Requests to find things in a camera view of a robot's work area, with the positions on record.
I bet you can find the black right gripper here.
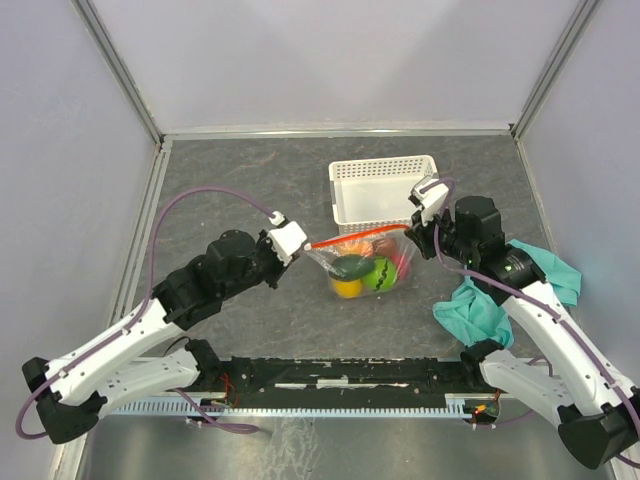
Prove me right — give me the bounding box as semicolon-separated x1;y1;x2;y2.
405;200;477;265

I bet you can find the red toy apple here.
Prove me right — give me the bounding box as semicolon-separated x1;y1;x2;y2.
391;252;411;280

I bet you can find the green toy watermelon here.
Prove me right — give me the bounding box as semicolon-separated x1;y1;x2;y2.
362;256;398;293

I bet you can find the yellow toy lemon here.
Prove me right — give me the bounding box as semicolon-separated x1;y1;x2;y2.
331;279;363;299

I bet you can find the dark green toy avocado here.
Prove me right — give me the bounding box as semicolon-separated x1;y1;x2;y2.
328;255;374;281

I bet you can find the white perforated plastic basket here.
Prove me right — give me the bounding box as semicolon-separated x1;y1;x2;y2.
328;155;438;235

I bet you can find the toy peach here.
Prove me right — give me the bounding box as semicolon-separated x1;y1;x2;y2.
336;241;373;257

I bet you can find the brown toy passion fruit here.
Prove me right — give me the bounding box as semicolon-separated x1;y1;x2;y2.
372;237;398;258

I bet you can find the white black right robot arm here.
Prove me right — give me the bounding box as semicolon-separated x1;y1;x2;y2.
406;193;639;470

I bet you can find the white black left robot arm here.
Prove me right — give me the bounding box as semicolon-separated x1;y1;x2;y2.
22;222;307;445

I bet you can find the teal cloth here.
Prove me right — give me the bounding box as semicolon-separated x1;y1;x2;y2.
432;238;584;351

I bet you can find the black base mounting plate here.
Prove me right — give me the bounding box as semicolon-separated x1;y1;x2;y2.
186;357;496;407

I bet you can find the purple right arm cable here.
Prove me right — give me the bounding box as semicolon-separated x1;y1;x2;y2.
424;177;640;469

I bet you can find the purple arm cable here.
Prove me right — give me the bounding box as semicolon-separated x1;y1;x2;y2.
424;177;640;469
14;186;287;441

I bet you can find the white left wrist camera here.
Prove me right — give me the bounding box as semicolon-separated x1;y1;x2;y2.
267;210;309;266

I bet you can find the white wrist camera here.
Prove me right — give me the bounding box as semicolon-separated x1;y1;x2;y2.
409;176;451;226
267;210;309;266

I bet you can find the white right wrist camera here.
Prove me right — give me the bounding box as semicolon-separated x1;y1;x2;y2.
409;176;451;226

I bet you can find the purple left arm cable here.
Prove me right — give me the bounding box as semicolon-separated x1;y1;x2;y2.
14;186;287;441

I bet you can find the light blue cable duct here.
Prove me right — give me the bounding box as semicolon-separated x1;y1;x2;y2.
111;395;471;420

